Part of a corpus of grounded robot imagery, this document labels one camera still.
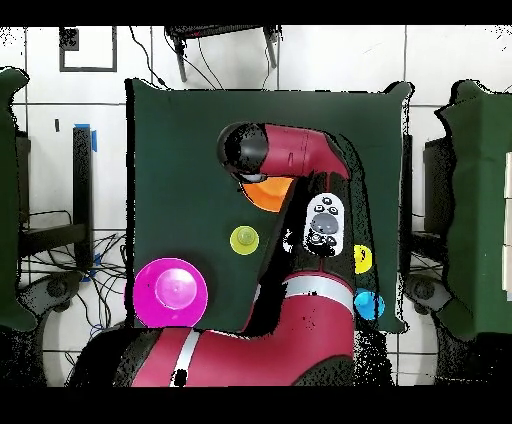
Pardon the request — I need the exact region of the pale translucent yellow cup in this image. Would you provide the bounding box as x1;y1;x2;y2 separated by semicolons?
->
229;225;260;256

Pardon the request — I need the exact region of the blue cup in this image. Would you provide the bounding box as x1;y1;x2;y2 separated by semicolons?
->
353;287;386;322

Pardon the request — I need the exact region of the tangle of floor cables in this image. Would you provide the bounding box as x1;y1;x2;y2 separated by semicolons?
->
19;209;129;365

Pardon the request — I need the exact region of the black floor frame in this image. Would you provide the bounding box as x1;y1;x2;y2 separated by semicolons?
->
58;26;118;74

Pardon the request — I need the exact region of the black stool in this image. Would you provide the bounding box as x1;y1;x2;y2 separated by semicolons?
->
164;25;284;84

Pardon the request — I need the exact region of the neighbouring green cloth table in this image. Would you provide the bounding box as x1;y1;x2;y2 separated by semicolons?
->
434;79;512;342
0;67;38;332

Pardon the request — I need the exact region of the pink bowl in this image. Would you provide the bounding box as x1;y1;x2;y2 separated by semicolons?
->
132;257;209;330

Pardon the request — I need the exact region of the grey robot pedestal foot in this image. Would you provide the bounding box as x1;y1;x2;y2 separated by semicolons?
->
17;271;83;315
403;273;455;317

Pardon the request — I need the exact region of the black table frame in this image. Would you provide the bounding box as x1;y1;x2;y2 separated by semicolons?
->
17;125;95;271

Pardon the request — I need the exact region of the orange bowl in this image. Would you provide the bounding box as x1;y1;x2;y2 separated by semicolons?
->
239;175;296;214

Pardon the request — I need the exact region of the blue tape strip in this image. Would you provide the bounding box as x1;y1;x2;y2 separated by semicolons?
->
73;122;98;153

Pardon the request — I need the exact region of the dark green tablecloth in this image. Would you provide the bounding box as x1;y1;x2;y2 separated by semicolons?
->
124;77;413;335

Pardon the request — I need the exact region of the black floor cable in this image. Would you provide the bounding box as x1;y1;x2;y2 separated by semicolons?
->
127;25;171;90

